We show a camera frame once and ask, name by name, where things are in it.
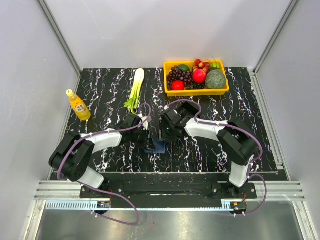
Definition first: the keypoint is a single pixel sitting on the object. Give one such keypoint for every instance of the green netted melon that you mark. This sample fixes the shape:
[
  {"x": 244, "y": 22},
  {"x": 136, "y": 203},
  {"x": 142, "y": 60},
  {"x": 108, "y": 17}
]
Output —
[{"x": 215, "y": 79}]

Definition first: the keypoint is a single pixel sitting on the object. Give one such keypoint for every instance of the blue leather card holder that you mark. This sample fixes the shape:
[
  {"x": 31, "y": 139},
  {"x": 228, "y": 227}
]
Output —
[{"x": 154, "y": 146}]

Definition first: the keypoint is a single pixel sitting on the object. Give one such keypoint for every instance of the red cherry cluster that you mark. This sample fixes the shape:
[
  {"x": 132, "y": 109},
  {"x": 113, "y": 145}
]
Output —
[{"x": 202, "y": 65}]

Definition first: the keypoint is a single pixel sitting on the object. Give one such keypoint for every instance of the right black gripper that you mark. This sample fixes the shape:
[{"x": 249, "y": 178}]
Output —
[{"x": 162, "y": 136}]

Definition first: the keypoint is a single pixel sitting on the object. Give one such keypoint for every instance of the yellow plastic fruit bin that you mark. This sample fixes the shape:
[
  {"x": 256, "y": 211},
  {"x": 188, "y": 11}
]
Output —
[{"x": 199, "y": 92}]

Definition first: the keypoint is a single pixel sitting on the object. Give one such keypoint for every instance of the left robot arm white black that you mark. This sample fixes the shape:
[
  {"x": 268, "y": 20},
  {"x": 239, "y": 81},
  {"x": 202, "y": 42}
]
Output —
[{"x": 72, "y": 156}]

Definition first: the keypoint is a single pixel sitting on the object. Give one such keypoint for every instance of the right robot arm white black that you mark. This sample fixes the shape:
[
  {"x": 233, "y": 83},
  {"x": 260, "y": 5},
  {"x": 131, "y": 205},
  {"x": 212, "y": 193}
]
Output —
[{"x": 181, "y": 118}]

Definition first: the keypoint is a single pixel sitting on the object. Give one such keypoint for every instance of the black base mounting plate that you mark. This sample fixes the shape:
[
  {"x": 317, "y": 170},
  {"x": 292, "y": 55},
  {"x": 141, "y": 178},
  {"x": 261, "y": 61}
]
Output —
[{"x": 210, "y": 189}]

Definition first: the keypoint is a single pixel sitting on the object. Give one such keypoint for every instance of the red apple front left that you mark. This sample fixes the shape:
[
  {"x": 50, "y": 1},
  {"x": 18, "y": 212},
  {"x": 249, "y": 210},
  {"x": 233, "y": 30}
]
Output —
[{"x": 177, "y": 85}]

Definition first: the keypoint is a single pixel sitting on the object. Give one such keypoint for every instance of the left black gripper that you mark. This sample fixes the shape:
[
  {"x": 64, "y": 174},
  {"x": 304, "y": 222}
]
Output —
[{"x": 148, "y": 142}]

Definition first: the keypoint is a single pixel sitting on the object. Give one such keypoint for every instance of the yellow juice bottle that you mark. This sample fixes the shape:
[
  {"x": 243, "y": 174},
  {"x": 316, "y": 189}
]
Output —
[{"x": 79, "y": 107}]

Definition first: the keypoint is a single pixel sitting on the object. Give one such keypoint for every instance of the dark blueberry cluster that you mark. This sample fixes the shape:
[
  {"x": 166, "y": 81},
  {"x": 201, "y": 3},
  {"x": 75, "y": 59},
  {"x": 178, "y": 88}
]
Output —
[{"x": 195, "y": 86}]

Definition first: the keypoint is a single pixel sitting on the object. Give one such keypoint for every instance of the purple grape bunch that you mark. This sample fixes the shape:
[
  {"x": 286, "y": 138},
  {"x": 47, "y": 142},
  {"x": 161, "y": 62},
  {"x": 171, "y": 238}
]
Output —
[{"x": 177, "y": 74}]

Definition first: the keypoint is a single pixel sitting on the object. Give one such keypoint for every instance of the green apple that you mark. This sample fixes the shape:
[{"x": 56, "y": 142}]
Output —
[{"x": 214, "y": 66}]

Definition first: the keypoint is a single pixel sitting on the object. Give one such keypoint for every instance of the green avocado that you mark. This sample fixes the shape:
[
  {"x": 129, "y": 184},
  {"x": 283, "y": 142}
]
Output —
[{"x": 183, "y": 67}]

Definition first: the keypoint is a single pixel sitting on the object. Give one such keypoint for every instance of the black plastic card box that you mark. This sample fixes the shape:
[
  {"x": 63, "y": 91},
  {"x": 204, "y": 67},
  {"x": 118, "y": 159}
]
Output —
[{"x": 188, "y": 110}]

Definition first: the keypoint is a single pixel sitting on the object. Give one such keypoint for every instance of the celery stalk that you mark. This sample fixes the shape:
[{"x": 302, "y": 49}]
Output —
[{"x": 132, "y": 103}]

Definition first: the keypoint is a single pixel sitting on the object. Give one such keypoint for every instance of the red pink peach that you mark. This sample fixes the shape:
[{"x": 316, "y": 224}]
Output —
[{"x": 199, "y": 76}]

